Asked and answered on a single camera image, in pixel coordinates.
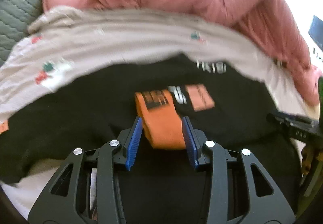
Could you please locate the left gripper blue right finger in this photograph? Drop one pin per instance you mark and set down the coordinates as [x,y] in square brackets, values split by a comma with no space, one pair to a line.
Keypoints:
[191,148]

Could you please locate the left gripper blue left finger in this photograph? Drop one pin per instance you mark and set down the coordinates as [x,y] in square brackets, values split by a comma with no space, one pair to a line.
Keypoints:
[132,143]

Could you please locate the orange black knit sock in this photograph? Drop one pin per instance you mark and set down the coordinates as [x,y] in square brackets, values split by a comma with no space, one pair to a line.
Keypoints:
[162,125]

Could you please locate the black garment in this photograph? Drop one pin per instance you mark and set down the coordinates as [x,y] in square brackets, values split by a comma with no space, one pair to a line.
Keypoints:
[162,187]

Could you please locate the black sock with orange labels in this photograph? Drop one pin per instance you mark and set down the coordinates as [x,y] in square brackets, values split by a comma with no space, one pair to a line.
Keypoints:
[194,94]

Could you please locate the person's right hand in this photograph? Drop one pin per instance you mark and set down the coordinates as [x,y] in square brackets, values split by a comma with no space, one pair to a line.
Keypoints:
[310,154]

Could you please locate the pink rumpled duvet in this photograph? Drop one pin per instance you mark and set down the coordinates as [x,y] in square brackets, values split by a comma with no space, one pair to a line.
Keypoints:
[269,23]

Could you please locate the pink cartoon print bedsheet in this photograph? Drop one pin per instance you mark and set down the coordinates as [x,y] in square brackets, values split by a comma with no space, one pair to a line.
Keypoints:
[66,43]

